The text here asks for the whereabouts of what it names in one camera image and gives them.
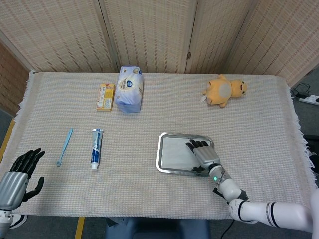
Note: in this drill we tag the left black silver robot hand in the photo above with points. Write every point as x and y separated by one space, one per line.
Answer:
12 189

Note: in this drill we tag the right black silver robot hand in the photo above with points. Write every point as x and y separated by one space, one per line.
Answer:
205 156

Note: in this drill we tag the white cloth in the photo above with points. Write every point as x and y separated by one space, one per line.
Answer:
174 154

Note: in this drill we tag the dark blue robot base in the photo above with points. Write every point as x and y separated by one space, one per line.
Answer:
159 229

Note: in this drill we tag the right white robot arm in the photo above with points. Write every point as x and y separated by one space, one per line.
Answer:
254 210

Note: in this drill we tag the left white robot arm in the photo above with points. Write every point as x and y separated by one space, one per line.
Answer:
5 220

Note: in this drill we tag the silver rectangular metal tray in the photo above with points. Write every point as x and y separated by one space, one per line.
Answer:
172 171

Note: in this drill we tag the yellow floor tape strip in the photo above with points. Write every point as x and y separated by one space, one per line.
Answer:
79 227
7 139

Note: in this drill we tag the yellow plush toy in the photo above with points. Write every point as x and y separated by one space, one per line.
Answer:
219 90

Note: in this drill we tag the light blue toothbrush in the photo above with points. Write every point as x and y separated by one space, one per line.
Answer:
65 147

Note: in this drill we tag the beige woven tablecloth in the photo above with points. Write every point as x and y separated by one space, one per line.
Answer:
124 194

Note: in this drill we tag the blue white toothpaste tube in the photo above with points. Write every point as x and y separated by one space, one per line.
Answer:
96 149

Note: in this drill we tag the blue white tissue pack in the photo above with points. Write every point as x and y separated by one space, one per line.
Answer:
128 92

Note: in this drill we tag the brass screen hinge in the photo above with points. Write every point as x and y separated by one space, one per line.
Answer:
189 55

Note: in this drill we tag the yellow cardboard box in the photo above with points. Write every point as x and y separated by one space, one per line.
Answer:
106 97

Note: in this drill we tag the white power strip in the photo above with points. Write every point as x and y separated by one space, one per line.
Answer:
309 99

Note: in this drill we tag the beige woven folding screen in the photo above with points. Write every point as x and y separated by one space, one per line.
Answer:
149 32

